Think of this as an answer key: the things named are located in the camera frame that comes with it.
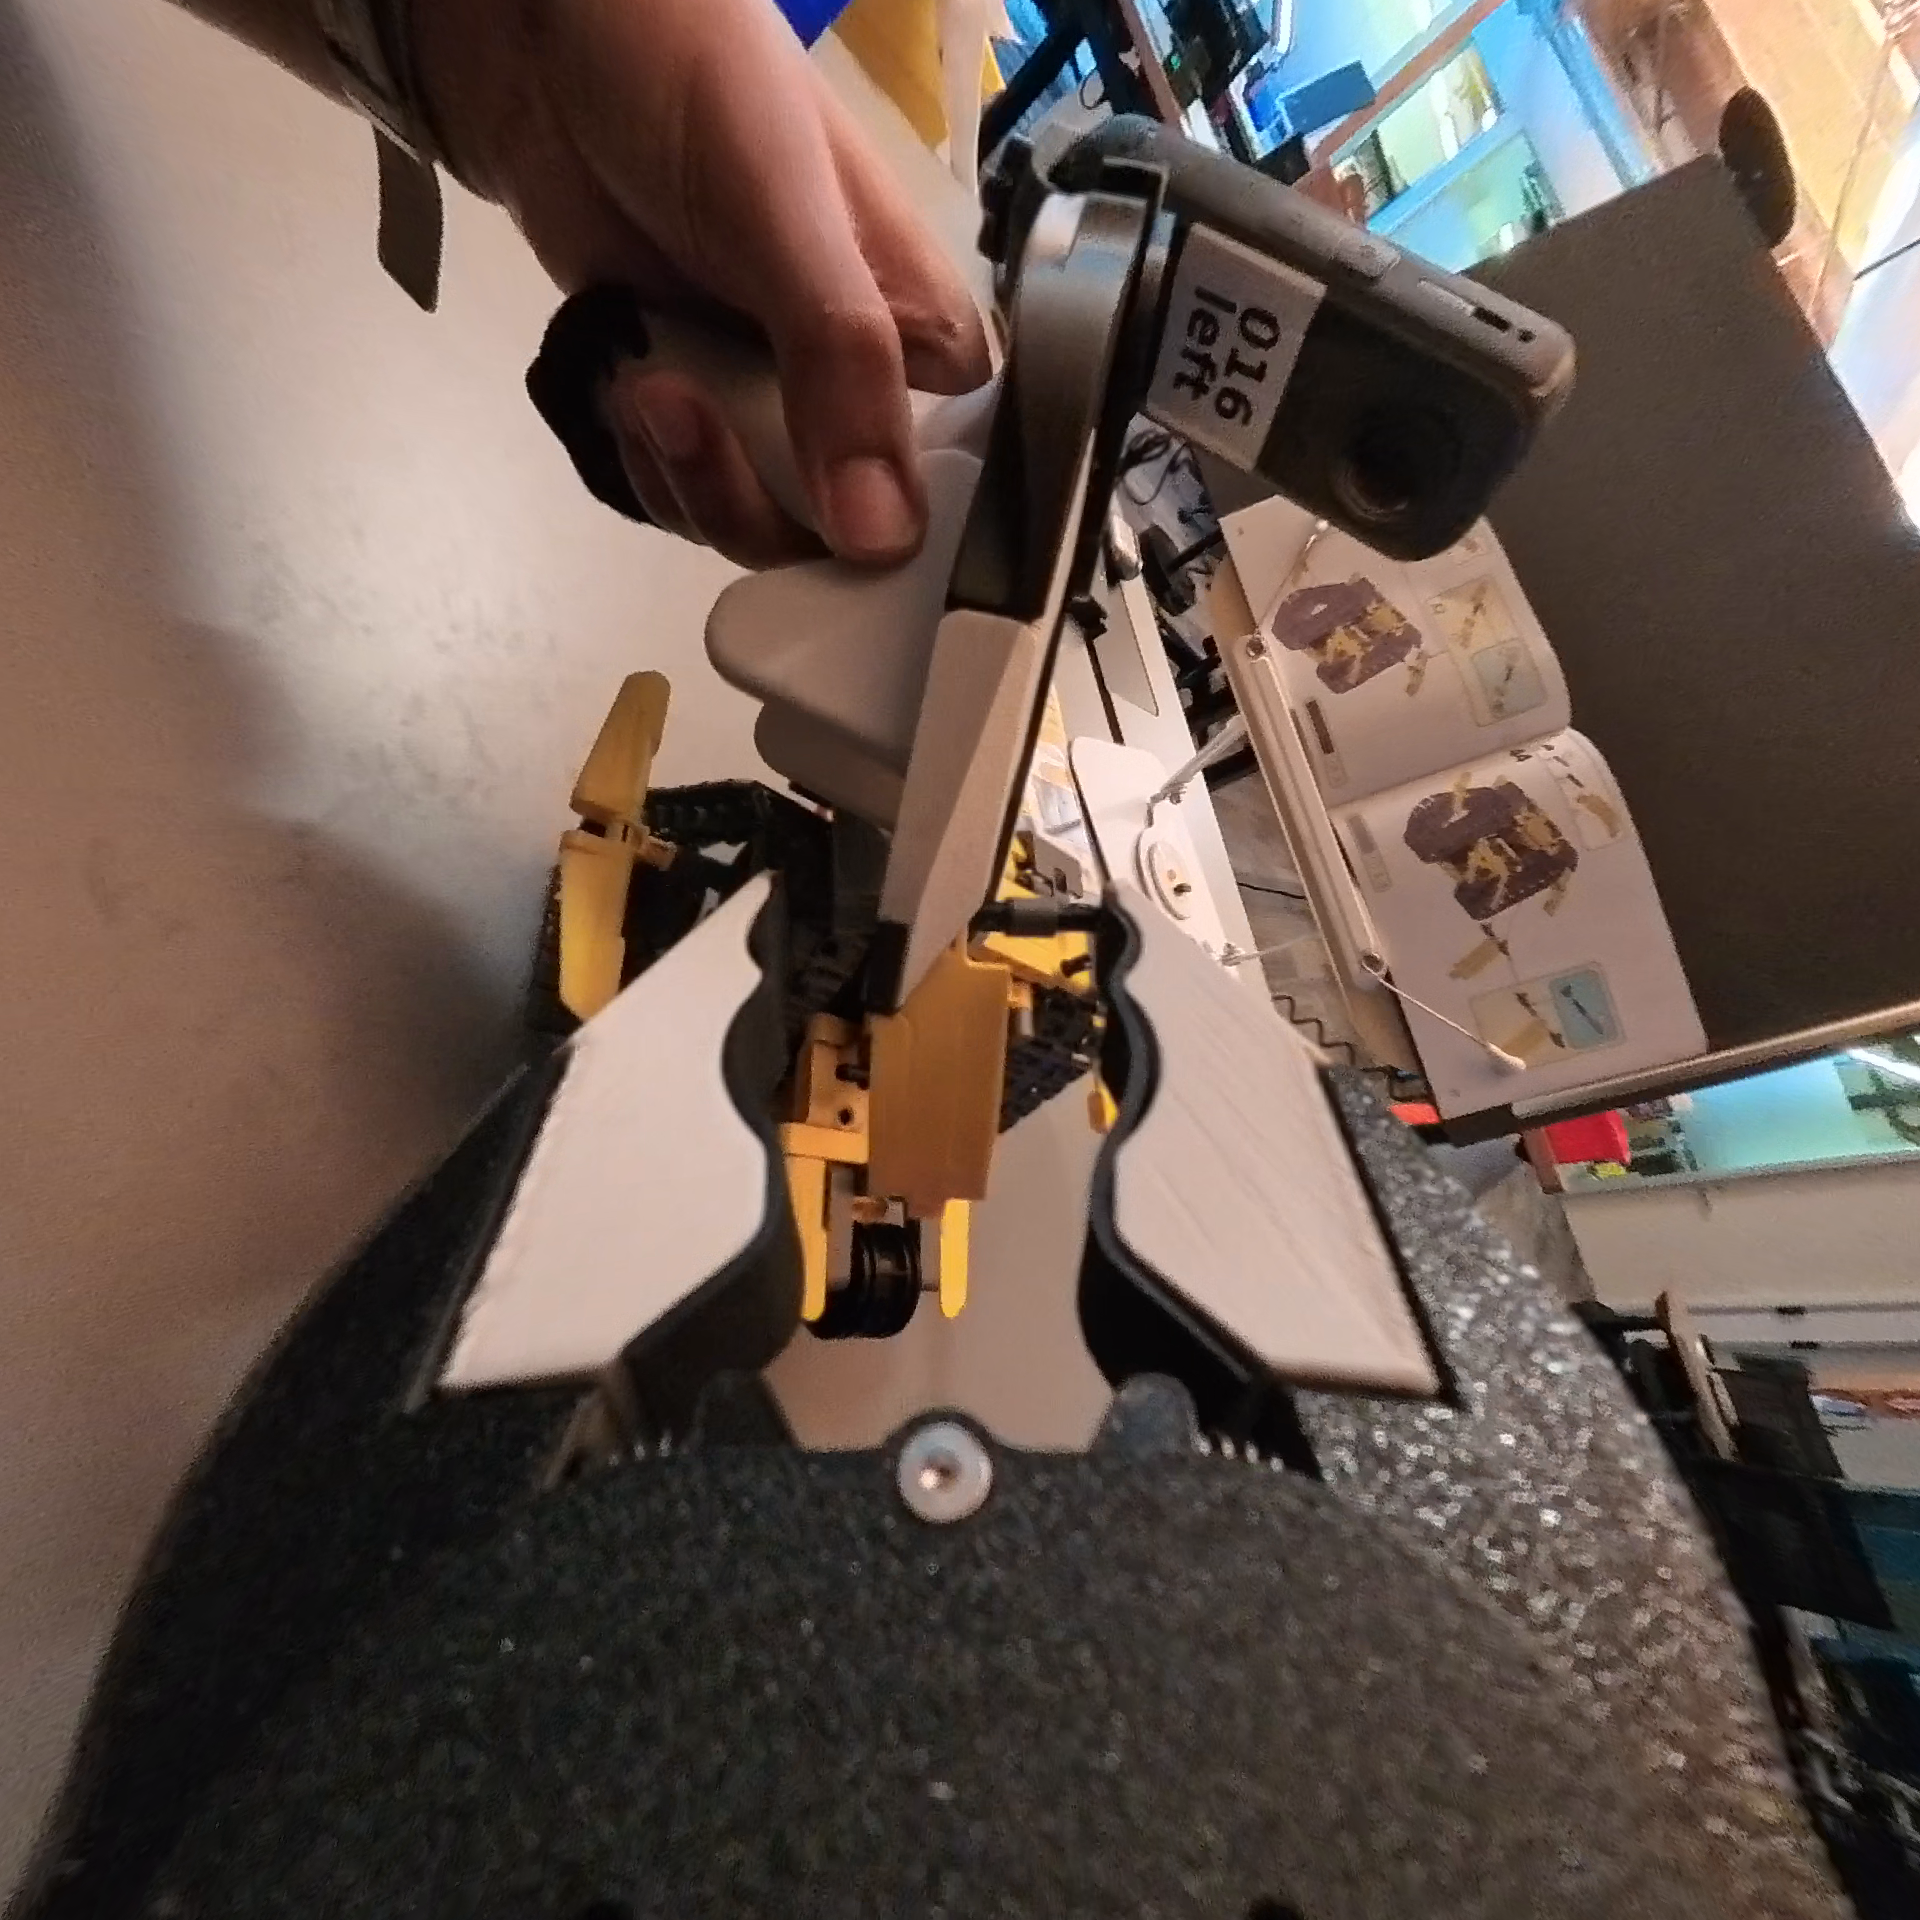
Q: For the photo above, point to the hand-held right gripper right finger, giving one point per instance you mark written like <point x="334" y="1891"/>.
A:
<point x="1261" y="1200"/>

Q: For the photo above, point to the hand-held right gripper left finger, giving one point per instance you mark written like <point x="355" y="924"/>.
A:
<point x="599" y="1184"/>

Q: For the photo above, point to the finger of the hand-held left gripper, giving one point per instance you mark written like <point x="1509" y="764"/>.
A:
<point x="960" y="779"/>

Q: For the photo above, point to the yellow brick toy vehicle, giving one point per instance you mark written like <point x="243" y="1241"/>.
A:
<point x="931" y="1080"/>

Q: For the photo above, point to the person's left hand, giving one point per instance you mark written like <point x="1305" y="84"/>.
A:
<point x="705" y="210"/>

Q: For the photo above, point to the white book stand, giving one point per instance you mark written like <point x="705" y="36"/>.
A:
<point x="1118" y="779"/>

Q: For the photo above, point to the open instruction booklet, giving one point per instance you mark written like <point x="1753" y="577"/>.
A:
<point x="1517" y="884"/>

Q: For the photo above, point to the dark grey board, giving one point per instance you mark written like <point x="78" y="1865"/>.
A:
<point x="1695" y="600"/>

